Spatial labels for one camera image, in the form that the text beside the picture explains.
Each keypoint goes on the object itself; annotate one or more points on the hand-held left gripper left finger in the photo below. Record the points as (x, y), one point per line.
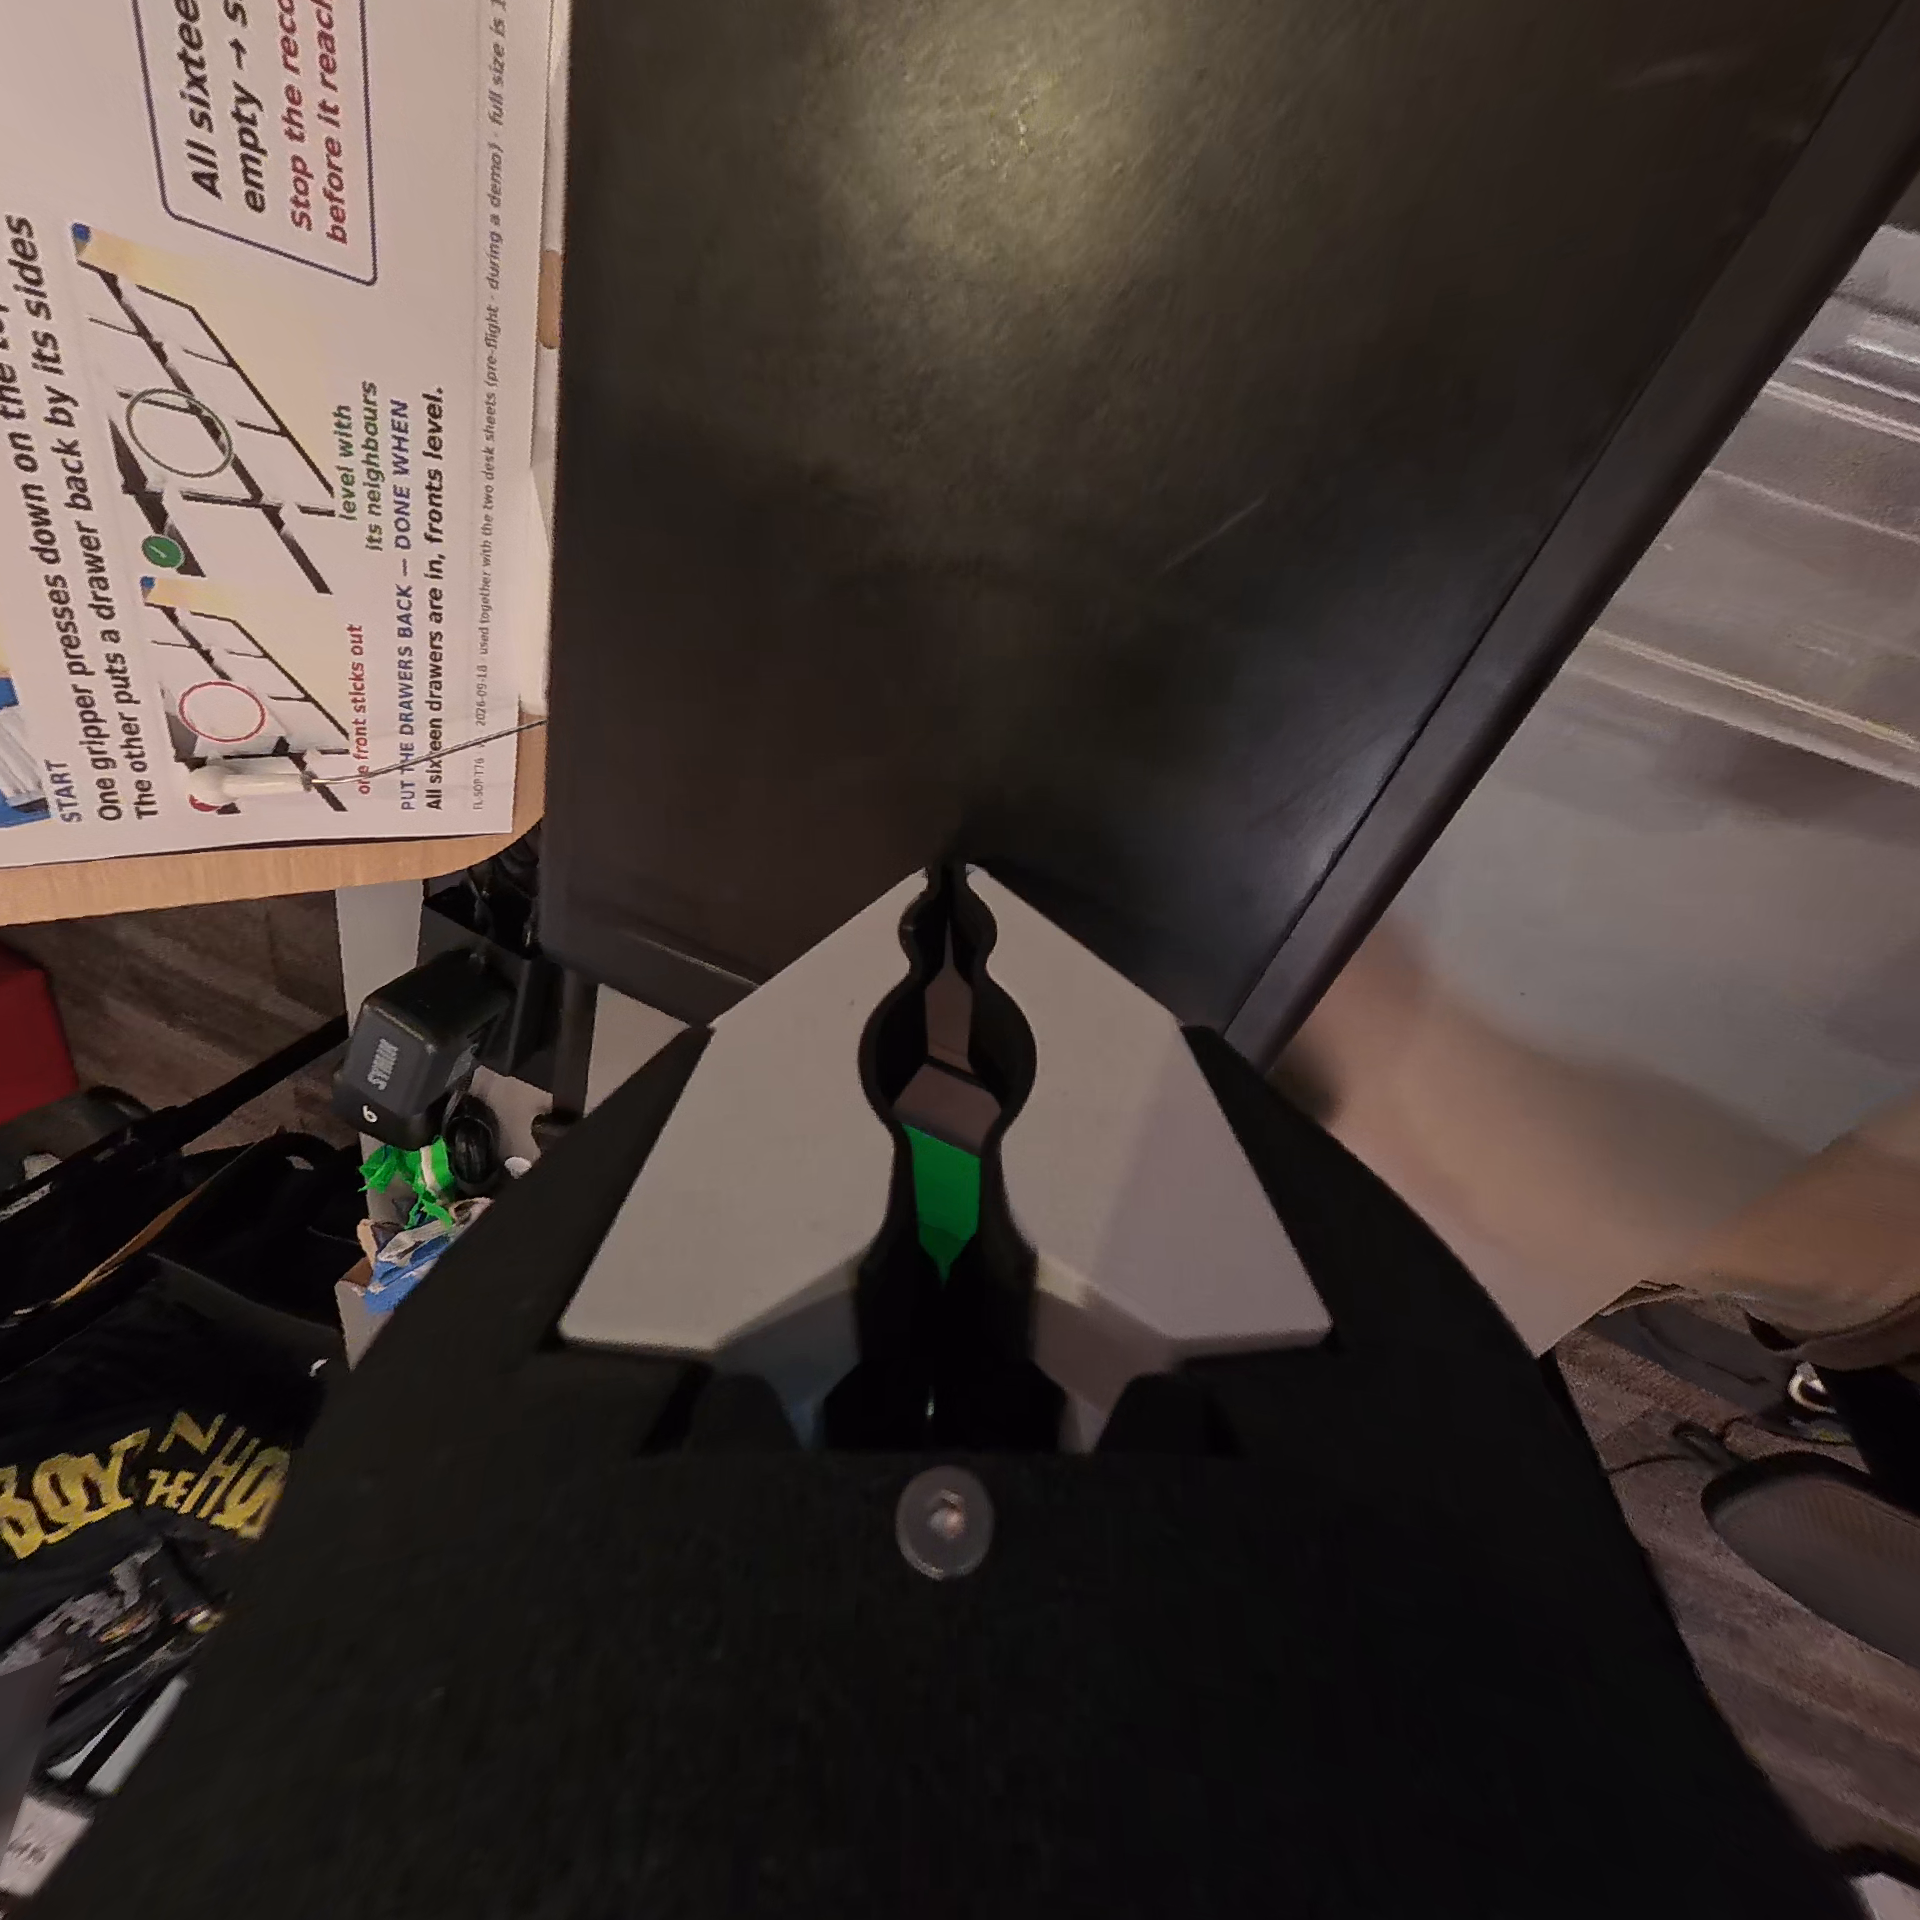
(734, 1184)

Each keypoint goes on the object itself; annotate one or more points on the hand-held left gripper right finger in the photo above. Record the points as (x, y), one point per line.
(1156, 1184)

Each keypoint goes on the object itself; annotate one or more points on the green plastic bin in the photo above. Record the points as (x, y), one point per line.
(937, 1193)

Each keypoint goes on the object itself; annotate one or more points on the black drawer cabinet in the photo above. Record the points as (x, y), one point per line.
(975, 450)

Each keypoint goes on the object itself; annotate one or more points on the green tape scrap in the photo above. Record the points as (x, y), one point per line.
(403, 1170)

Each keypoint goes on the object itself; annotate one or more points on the black plastic device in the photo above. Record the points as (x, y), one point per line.
(421, 1050)

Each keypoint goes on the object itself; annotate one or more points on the black printed shirt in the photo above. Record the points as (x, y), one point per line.
(120, 1425)

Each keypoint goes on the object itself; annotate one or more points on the red item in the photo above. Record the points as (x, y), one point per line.
(30, 1050)

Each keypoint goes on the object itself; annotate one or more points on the white instruction poster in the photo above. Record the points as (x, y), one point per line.
(225, 450)

